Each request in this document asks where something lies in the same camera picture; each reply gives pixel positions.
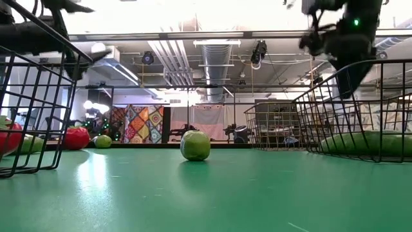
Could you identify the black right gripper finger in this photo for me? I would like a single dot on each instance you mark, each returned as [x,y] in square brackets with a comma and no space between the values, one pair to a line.
[344,77]
[359,72]

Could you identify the red tomato toy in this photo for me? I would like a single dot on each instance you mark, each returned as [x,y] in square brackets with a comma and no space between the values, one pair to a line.
[9,137]
[76,138]

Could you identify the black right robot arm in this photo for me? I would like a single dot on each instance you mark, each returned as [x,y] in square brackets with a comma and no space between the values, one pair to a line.
[360,13]

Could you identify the black background robot arm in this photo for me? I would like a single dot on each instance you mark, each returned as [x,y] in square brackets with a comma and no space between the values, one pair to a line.
[181,130]

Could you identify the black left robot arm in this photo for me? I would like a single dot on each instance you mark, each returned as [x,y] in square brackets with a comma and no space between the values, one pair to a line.
[25,35]

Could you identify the green round produce toy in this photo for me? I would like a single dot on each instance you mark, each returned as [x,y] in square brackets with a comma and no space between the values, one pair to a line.
[32,144]

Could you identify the long green vegetable toy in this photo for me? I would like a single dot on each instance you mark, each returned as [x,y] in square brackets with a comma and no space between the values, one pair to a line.
[363,143]

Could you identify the round black ceiling spotlight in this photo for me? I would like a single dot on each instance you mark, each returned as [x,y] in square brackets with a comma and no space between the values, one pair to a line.
[147,58]

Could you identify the small green lime toy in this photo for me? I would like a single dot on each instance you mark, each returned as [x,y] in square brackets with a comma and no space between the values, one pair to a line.
[103,141]

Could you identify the colourful patchwork quilt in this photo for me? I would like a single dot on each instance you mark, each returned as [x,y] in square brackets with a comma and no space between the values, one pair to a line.
[144,124]

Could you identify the black round bin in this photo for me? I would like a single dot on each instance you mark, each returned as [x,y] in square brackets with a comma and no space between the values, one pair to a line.
[240,133]

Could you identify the white ceiling light fixture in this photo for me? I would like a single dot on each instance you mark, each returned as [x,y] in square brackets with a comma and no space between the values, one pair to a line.
[217,42]

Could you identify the pink hanging cloth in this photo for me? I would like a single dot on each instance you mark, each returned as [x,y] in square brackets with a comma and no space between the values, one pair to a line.
[207,120]

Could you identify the black overhead camera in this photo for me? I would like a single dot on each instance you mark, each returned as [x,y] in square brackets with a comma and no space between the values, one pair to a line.
[259,53]

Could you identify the black table edge rail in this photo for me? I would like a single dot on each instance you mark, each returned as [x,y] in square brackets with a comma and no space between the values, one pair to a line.
[154,145]

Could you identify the grey horizontal frame bar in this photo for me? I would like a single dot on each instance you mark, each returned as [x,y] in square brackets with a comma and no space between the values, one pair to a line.
[193,34]

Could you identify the silver ceiling air duct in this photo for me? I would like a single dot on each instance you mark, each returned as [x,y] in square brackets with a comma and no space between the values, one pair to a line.
[216,71]

